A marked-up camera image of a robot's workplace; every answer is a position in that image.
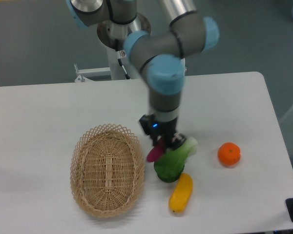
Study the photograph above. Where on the purple sweet potato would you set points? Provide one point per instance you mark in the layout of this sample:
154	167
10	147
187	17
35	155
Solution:
157	151

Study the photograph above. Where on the yellow squash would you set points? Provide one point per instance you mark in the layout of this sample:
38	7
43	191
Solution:
181	194

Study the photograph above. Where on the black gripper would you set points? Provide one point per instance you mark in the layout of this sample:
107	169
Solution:
154	128

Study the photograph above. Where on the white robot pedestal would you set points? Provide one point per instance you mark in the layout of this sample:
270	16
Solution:
127	60

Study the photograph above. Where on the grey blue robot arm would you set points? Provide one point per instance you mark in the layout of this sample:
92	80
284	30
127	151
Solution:
158	60

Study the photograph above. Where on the orange tangerine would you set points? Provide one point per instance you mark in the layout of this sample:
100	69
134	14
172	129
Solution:
229	153

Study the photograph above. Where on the woven wicker basket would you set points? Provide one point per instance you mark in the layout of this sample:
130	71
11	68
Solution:
107	171

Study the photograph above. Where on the green bok choy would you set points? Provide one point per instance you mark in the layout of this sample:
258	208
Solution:
170	166

